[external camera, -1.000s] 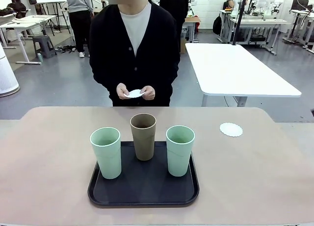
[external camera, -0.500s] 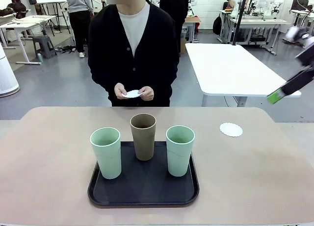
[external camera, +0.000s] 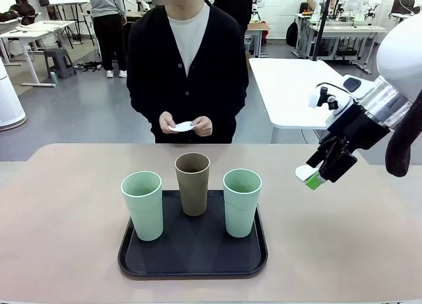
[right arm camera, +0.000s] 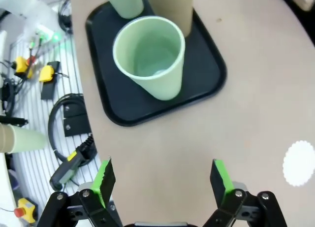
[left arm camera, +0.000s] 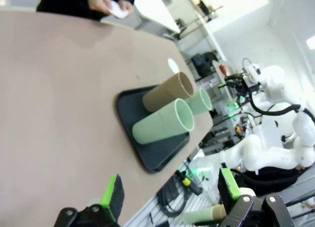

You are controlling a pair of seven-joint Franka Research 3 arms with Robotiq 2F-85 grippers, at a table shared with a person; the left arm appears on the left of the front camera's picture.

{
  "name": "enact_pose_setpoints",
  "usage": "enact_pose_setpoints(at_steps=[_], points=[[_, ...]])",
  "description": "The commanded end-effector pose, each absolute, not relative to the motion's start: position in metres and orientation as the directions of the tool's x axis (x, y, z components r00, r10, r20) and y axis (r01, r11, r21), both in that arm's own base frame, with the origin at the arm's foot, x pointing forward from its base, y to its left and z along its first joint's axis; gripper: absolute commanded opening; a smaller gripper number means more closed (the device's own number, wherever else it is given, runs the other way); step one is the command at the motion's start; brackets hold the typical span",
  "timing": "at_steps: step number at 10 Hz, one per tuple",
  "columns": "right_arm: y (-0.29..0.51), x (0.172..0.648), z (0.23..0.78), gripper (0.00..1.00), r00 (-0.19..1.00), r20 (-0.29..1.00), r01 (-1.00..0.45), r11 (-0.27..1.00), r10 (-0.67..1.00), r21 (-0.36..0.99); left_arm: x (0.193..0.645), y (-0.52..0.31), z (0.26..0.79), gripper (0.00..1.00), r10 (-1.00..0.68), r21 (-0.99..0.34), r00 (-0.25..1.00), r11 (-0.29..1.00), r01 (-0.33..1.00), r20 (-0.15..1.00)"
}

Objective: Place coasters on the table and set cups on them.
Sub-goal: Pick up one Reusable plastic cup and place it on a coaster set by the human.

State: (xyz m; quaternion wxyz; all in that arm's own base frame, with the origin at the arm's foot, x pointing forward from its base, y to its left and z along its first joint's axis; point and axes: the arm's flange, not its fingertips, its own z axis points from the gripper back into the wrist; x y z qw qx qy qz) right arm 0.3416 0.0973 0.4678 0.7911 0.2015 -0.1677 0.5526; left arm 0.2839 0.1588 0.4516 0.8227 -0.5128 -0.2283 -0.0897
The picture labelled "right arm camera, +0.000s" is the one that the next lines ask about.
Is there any grey enabling handle yellow label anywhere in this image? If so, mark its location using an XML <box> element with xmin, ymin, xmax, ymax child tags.
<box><xmin>49</xmin><ymin>133</ymin><xmax>98</xmax><ymax>191</ymax></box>

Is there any white scalloped paper coaster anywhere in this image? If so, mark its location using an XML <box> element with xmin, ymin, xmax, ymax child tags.
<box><xmin>282</xmin><ymin>140</ymin><xmax>315</xmax><ymax>188</ymax></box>

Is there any black mounting plate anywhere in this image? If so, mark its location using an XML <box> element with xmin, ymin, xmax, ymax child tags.
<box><xmin>63</xmin><ymin>102</ymin><xmax>86</xmax><ymax>119</ymax></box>
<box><xmin>63</xmin><ymin>114</ymin><xmax>93</xmax><ymax>137</ymax></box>

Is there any person's black sweater torso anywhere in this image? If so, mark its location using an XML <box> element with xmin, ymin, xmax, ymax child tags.
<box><xmin>274</xmin><ymin>0</ymin><xmax>315</xmax><ymax>48</ymax></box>

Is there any black rod tool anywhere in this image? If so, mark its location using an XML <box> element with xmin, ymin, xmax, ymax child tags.
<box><xmin>0</xmin><ymin>115</ymin><xmax>29</xmax><ymax>127</ymax></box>

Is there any black cable bundle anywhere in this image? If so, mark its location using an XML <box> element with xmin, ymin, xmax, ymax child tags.
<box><xmin>57</xmin><ymin>0</ymin><xmax>74</xmax><ymax>35</ymax></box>

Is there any black plastic tray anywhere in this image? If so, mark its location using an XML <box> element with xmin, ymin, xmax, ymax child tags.
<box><xmin>85</xmin><ymin>0</ymin><xmax>227</xmax><ymax>127</ymax></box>

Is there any yellow switch box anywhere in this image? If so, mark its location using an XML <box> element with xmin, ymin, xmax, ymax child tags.
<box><xmin>14</xmin><ymin>56</ymin><xmax>28</xmax><ymax>77</ymax></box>
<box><xmin>38</xmin><ymin>65</ymin><xmax>56</xmax><ymax>83</ymax></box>

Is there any thick black cable loop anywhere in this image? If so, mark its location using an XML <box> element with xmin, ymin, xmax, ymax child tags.
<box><xmin>47</xmin><ymin>93</ymin><xmax>86</xmax><ymax>164</ymax></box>

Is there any long black metal plate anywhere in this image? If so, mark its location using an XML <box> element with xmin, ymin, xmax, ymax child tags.
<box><xmin>40</xmin><ymin>61</ymin><xmax>61</xmax><ymax>100</ymax></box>

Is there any yellow emergency stop button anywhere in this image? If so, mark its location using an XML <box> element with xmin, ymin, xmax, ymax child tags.
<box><xmin>14</xmin><ymin>197</ymin><xmax>38</xmax><ymax>224</ymax></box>

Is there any light green spare cup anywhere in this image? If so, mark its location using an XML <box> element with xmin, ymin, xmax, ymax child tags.
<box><xmin>11</xmin><ymin>125</ymin><xmax>48</xmax><ymax>154</ymax></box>

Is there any brown tall cup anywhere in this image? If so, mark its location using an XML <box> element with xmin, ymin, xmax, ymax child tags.
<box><xmin>143</xmin><ymin>0</ymin><xmax>194</xmax><ymax>38</ymax></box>

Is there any light green tall cup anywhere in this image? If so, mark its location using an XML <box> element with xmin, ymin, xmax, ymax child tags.
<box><xmin>112</xmin><ymin>16</ymin><xmax>186</xmax><ymax>101</ymax></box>
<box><xmin>102</xmin><ymin>0</ymin><xmax>145</xmax><ymax>19</ymax></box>

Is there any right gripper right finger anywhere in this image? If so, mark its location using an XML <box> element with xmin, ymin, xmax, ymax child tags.
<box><xmin>203</xmin><ymin>159</ymin><xmax>288</xmax><ymax>227</ymax></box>

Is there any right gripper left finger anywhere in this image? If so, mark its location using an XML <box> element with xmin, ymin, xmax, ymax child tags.
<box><xmin>36</xmin><ymin>157</ymin><xmax>124</xmax><ymax>227</ymax></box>

